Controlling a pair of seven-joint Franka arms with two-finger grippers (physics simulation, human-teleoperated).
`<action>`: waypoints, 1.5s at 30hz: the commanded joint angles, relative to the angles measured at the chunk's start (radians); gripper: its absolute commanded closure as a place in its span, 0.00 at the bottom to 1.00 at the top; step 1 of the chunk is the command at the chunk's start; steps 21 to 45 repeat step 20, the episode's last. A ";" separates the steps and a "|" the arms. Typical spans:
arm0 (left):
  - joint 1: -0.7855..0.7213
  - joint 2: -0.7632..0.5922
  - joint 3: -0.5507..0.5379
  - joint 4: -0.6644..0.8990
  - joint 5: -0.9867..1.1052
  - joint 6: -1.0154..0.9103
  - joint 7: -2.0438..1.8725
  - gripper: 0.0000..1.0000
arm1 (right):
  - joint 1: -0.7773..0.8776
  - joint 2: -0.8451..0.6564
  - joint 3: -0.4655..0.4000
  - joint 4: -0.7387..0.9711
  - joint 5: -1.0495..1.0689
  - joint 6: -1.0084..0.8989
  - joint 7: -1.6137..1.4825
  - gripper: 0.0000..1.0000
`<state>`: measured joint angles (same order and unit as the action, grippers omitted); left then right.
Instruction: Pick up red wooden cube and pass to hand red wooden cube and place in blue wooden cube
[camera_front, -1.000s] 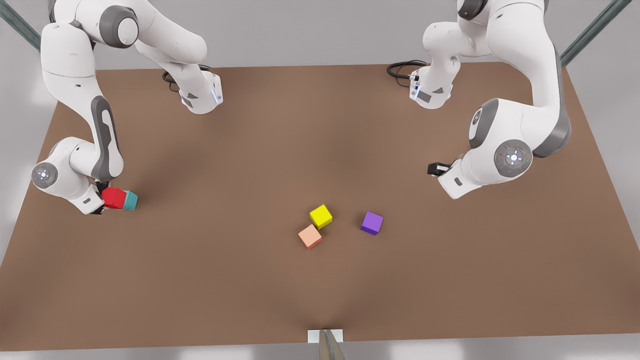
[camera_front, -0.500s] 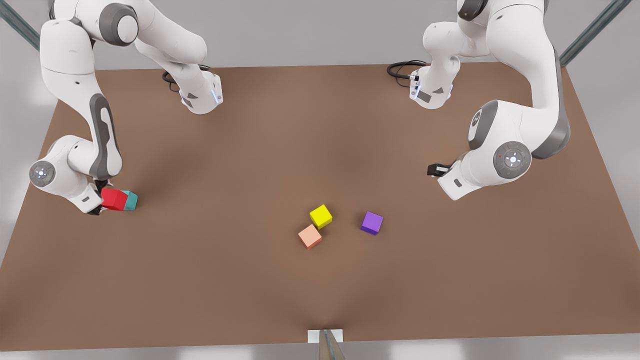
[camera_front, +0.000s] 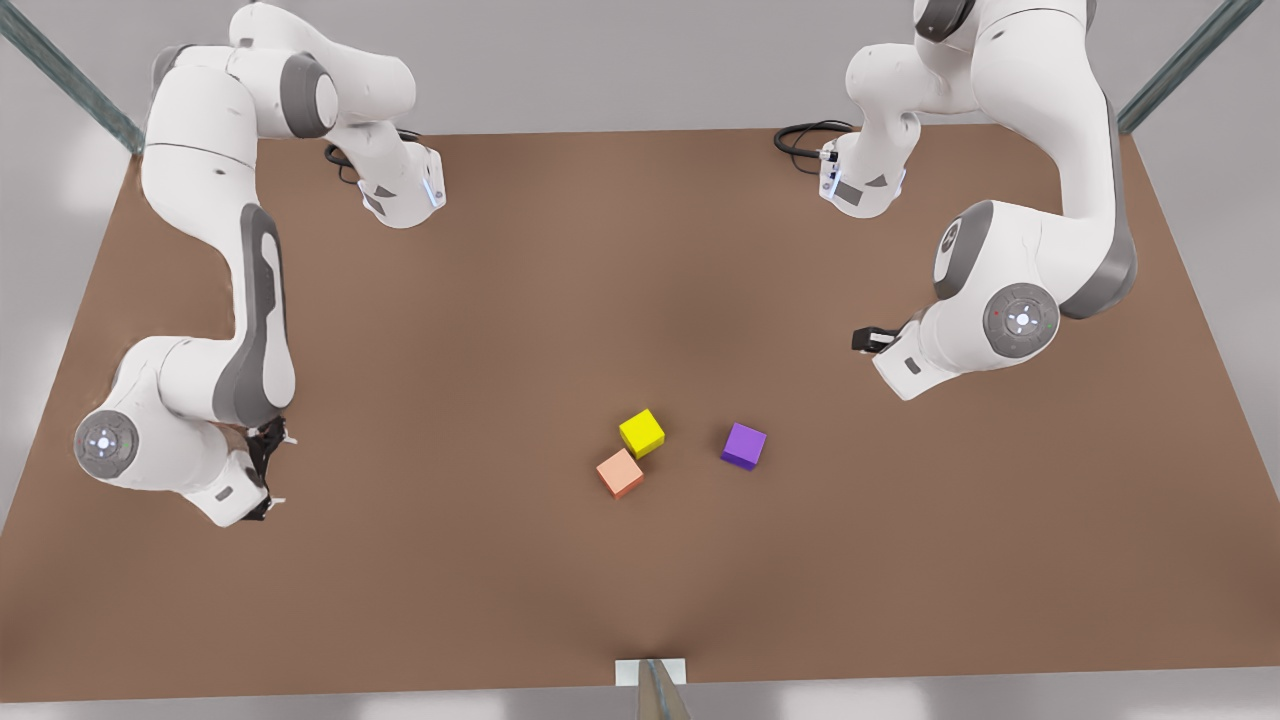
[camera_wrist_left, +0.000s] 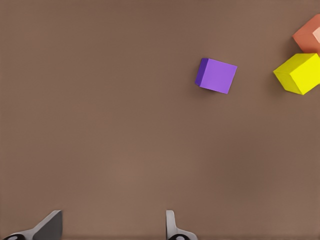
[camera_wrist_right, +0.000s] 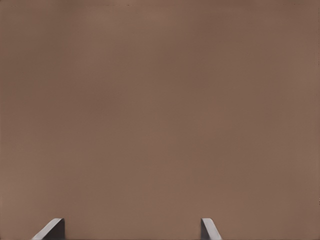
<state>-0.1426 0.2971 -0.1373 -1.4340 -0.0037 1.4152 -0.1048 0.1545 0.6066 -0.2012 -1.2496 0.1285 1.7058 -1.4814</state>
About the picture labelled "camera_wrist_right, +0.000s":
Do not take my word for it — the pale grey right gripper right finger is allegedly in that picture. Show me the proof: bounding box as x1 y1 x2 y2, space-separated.
200 217 223 240

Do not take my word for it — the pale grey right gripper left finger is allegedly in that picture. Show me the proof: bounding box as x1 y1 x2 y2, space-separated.
31 217 66 240

